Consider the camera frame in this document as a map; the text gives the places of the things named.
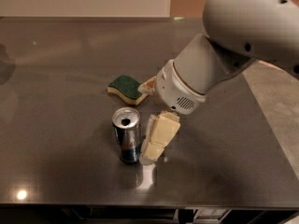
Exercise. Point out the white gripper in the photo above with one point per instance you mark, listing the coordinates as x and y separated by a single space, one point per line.
172 90

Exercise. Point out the redbull can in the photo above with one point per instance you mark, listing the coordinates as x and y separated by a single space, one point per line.
126 125

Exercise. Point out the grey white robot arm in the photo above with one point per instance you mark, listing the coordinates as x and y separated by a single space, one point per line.
236 33

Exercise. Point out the green yellow sponge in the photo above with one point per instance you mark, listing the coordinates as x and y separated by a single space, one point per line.
126 88

